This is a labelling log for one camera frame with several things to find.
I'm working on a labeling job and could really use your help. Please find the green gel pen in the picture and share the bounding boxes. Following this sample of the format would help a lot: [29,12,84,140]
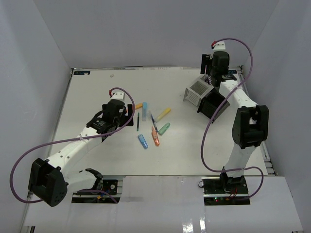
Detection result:
[137,112,140,131]

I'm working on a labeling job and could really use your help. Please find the purple gel pen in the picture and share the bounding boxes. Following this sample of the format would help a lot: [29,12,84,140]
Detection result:
[205,75,211,84]

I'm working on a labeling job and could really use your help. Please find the blue gel pen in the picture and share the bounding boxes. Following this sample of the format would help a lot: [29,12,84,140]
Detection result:
[149,111,158,132]

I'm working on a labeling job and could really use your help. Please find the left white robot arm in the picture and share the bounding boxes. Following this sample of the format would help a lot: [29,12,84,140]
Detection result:
[28,100,135,207]

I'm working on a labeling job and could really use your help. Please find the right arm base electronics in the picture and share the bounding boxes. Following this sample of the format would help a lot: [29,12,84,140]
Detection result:
[198,174,250,206]

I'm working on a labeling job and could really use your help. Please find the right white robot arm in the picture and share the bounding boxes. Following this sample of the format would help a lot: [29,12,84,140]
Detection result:
[200,50,269,194]

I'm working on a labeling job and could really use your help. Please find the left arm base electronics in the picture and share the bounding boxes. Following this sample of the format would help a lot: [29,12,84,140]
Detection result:
[69,168,122,204]

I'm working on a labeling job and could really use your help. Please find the blue highlighter marker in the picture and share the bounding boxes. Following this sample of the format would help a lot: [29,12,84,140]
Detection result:
[142,102,147,121]

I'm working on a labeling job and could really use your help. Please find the blue correction tape case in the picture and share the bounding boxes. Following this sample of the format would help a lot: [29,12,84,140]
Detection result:
[138,134,148,149]

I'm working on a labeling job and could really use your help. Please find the white slotted organizer box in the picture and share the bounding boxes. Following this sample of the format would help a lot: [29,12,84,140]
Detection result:
[183,75,213,107]

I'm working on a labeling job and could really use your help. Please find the yellow highlighter marker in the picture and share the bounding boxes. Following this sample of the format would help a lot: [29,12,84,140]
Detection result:
[155,107,171,122]

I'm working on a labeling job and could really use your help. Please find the green correction tape case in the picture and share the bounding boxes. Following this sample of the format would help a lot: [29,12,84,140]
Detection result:
[158,122,171,135]

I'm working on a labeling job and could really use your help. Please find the black slotted organizer box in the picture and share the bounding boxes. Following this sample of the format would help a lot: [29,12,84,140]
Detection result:
[197,88,225,119]

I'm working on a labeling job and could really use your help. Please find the black XDOF label left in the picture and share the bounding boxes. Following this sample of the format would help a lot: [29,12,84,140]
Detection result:
[73,71,90,75]

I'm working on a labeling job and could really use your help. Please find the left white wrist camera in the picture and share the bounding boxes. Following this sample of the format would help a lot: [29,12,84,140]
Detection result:
[109,90,125,102]

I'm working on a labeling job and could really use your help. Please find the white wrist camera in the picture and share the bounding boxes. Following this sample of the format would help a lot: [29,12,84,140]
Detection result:
[211,41,226,52]
[109,90,125,102]

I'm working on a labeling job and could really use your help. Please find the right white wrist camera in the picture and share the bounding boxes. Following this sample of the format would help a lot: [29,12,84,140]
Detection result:
[211,41,226,52]

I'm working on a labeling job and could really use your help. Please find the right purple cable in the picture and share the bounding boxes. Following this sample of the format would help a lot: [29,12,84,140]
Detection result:
[200,37,264,200]

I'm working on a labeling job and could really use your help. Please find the aluminium table frame rail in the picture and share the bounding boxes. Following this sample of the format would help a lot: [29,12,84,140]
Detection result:
[237,65,277,176]

